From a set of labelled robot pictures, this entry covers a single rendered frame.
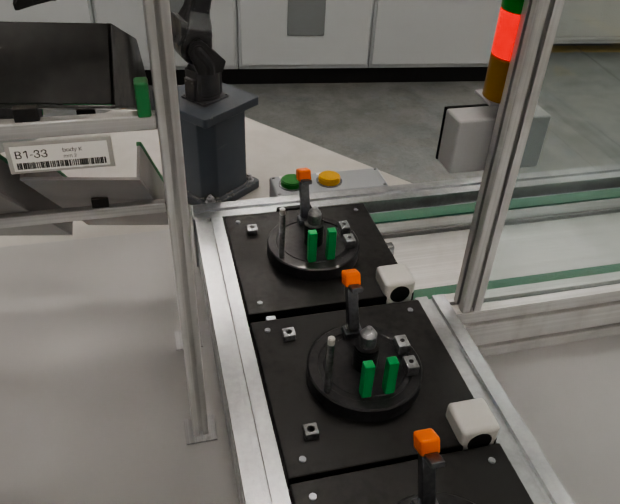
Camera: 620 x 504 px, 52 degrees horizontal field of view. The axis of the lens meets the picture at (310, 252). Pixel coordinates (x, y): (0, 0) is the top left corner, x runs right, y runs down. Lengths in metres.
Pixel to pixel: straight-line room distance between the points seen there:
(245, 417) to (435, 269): 0.44
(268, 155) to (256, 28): 2.51
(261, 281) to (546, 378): 0.44
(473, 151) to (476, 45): 3.47
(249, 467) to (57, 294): 0.52
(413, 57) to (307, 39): 0.67
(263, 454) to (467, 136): 0.43
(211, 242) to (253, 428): 0.37
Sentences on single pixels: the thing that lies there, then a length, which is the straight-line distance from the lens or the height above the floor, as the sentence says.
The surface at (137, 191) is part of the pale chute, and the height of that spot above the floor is 1.15.
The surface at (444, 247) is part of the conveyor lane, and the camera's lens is 1.11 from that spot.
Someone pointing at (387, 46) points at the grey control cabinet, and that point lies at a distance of 4.09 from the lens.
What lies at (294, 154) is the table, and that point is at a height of 0.86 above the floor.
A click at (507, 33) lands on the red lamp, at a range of 0.76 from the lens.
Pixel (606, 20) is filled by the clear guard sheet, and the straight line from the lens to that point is 0.79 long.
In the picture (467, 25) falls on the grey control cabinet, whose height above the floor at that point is 0.37.
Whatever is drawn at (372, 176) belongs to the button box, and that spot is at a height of 0.96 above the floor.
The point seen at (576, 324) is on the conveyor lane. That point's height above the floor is 0.90.
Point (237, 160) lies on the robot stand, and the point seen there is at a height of 0.94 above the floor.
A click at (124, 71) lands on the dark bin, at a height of 1.32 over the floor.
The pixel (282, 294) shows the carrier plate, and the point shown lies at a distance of 0.89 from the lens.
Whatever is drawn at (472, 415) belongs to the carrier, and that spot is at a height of 0.99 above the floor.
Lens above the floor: 1.56
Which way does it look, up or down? 37 degrees down
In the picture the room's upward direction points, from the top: 3 degrees clockwise
